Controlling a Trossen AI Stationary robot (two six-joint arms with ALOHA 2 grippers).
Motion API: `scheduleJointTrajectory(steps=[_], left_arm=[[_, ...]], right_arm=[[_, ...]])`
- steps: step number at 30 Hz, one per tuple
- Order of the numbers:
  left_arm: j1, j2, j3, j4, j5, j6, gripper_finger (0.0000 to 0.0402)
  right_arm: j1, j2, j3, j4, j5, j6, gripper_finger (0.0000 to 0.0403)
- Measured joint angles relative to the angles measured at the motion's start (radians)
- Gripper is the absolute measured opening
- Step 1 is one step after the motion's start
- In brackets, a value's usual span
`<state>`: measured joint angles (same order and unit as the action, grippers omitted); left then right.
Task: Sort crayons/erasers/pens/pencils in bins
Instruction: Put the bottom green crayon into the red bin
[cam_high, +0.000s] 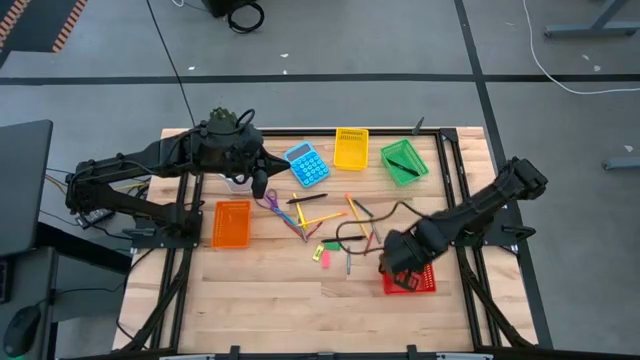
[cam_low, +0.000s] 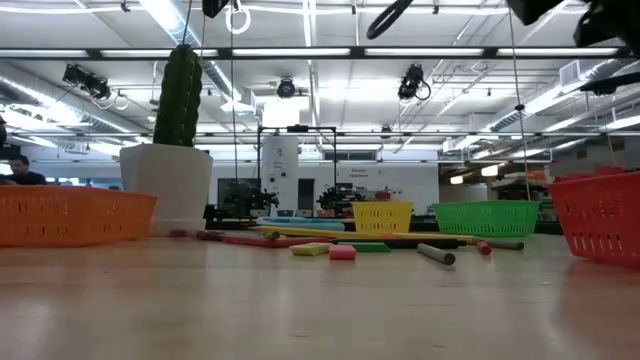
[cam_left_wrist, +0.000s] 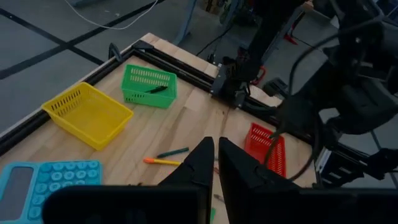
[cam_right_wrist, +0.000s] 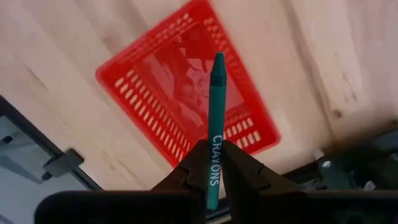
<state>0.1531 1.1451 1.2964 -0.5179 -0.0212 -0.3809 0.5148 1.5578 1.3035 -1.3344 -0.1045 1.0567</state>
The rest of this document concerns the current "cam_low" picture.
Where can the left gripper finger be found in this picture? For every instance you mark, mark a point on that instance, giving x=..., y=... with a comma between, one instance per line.
x=215, y=7

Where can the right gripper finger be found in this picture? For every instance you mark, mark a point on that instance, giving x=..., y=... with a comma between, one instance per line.
x=532, y=10

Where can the grey crayon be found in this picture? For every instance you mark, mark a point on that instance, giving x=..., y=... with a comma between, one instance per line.
x=507, y=245
x=436, y=254

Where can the black pen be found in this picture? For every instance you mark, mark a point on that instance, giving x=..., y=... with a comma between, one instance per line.
x=425, y=243

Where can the pink eraser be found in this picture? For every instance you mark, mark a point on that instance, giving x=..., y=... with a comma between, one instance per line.
x=342, y=252

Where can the green eraser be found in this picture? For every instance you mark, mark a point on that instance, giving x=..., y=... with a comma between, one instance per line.
x=372, y=247

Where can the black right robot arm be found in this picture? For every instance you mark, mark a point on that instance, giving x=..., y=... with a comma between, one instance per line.
x=615, y=84

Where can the black background robot arm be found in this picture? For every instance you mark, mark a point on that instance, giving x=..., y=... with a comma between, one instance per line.
x=255, y=200
x=340, y=197

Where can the green cactus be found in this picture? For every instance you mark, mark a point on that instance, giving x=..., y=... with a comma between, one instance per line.
x=177, y=95

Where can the black overhead light beam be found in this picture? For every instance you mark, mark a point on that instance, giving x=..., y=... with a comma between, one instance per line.
x=357, y=51

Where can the white pillar cabinet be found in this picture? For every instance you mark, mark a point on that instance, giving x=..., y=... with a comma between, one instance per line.
x=280, y=170

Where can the white plant pot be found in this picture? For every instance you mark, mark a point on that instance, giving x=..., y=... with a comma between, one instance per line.
x=170, y=185

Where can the red plastic bin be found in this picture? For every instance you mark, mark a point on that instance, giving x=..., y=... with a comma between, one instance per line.
x=600, y=220

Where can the green plastic bin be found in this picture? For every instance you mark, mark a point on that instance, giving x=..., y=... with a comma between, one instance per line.
x=487, y=217

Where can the blue calculator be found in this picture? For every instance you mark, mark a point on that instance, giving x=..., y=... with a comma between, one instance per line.
x=300, y=222

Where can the yellow crayon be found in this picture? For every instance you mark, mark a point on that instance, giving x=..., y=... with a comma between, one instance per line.
x=272, y=235

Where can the orange plastic bin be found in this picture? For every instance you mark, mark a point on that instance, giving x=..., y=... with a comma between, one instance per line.
x=75, y=215

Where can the person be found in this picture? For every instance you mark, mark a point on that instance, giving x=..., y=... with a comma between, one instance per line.
x=22, y=172

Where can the yellow plastic bin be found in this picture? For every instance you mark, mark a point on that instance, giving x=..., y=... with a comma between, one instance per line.
x=382, y=217

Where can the black round ceiling camera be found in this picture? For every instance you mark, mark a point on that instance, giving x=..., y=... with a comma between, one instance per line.
x=286, y=88

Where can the black hanging camera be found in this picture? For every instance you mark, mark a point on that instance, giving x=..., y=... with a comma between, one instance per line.
x=411, y=80

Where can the black background frame stand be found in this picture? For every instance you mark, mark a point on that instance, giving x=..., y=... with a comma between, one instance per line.
x=297, y=128

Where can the black hanging camera rig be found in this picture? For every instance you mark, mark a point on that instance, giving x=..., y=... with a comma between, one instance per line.
x=85, y=80

